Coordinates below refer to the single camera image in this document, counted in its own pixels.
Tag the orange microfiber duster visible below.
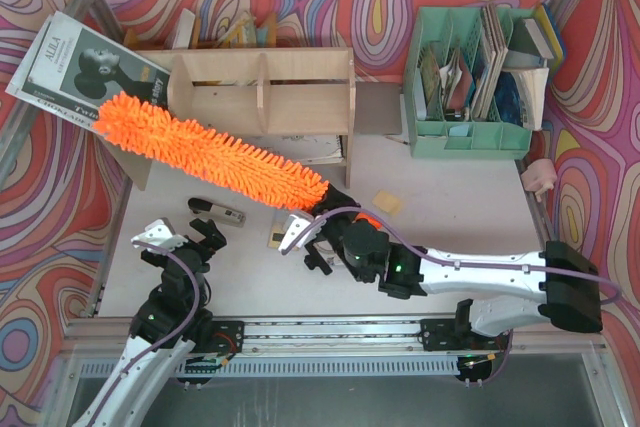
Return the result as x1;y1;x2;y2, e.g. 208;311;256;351
93;92;330;212

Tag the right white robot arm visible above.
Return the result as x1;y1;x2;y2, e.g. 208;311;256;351
311;187;607;344

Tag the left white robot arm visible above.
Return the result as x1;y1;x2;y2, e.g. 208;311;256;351
75;218;227;426

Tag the wooden bookshelf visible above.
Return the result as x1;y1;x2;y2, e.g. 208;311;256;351
140;47;356;167

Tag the grey black stapler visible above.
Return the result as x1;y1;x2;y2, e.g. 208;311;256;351
187;197;246;227

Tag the black plastic clip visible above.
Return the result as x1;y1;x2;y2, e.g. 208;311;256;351
304;243;333;276

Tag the yellow sticky note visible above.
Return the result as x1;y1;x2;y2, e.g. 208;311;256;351
372;190;404;216

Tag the pencil by organizer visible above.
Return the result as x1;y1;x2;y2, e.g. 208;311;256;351
384;135;408;145

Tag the white notebook under shelf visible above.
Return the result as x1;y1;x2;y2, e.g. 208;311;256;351
262;135;344;165

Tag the brown board behind shelf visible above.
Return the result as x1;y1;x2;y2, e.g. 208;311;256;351
354;82;402;135

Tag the green desk organizer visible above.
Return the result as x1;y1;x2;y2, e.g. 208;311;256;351
403;4;532;160

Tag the black Twins story book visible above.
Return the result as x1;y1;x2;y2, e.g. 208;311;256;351
23;20;169;116

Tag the white book under Twins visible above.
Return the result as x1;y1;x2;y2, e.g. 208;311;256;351
5;15;93;131

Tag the grey hardcover book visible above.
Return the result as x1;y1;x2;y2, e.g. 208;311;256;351
509;18;555;67

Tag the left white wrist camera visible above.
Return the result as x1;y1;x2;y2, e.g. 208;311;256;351
131;218;187;251

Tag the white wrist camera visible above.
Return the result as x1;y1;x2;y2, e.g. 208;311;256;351
131;218;187;251
278;211;317;255

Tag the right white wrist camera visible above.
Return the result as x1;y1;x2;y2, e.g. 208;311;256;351
278;211;317;255

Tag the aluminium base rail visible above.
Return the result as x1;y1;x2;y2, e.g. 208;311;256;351
65;315;606;384

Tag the pink wall hook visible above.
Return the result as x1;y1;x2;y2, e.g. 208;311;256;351
521;158;557;202

